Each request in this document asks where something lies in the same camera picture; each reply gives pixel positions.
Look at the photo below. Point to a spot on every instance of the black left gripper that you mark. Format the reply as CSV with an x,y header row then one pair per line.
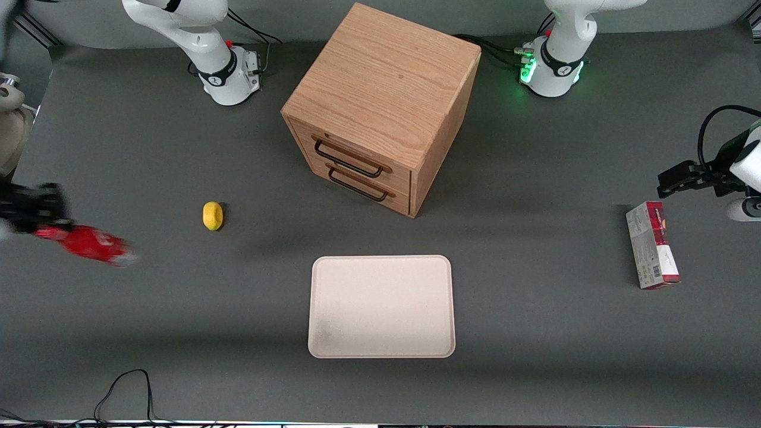
x,y
717,174

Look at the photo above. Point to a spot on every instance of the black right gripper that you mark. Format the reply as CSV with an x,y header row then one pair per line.
x,y
24,208

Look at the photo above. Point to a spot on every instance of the red coke bottle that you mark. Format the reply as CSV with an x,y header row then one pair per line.
x,y
92,244

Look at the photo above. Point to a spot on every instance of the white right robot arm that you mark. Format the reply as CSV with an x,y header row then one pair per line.
x,y
221,71

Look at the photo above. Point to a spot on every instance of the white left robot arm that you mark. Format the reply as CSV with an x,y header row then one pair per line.
x,y
559,71

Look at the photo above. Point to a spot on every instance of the cream rectangular tray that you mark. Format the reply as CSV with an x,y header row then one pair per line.
x,y
380,306

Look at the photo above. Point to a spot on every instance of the grey and red carton box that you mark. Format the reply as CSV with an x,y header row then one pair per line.
x,y
651,246

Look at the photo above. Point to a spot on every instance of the yellow lemon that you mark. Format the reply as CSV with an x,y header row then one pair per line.
x,y
213,215

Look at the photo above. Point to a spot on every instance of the wooden two-drawer cabinet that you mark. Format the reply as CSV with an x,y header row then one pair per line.
x,y
386,83

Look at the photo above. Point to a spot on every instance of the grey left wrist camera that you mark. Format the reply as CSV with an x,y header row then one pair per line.
x,y
743,210

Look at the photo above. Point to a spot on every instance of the aluminium frame rail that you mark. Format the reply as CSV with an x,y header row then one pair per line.
x,y
38,31
755,24

